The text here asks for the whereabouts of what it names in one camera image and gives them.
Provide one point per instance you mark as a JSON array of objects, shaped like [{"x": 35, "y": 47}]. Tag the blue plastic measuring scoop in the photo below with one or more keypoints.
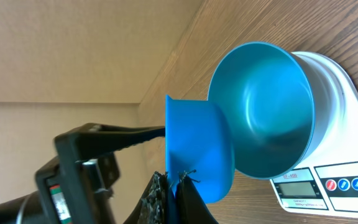
[{"x": 197, "y": 137}]

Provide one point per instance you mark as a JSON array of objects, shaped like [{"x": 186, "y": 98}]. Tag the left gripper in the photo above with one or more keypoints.
[{"x": 75, "y": 186}]

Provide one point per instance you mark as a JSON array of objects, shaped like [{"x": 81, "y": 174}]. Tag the white digital kitchen scale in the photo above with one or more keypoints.
[{"x": 326, "y": 182}]

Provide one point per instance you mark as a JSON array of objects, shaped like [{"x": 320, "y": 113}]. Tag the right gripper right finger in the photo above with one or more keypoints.
[{"x": 190, "y": 205}]

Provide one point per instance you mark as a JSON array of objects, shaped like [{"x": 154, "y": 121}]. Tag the blue metal bowl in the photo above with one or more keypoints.
[{"x": 279, "y": 106}]

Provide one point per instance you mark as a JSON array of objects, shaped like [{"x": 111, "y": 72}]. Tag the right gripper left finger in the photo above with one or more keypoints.
[{"x": 151, "y": 207}]

